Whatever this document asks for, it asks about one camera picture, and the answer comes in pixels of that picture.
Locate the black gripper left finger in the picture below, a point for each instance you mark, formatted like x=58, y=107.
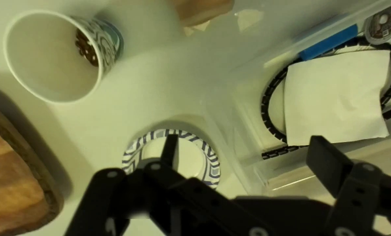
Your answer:
x=117, y=204

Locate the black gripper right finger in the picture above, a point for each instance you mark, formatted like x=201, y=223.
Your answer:
x=347, y=191

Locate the clear plastic container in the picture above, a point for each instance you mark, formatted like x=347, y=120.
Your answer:
x=243, y=131

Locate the folded white napkin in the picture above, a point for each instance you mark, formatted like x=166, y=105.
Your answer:
x=334, y=96

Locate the patterned paper bowl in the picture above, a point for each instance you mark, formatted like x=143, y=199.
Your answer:
x=203, y=152

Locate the oval wooden tray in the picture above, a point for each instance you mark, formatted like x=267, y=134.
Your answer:
x=12, y=183

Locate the white plate with black rim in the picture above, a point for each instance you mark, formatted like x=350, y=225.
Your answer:
x=269, y=113

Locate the patterned paper cup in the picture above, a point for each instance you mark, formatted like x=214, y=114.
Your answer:
x=42, y=56

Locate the round brown coffee pod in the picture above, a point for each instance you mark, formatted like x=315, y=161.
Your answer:
x=384, y=23

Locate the rounded flat wooden piece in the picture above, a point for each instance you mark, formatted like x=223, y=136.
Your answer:
x=203, y=9

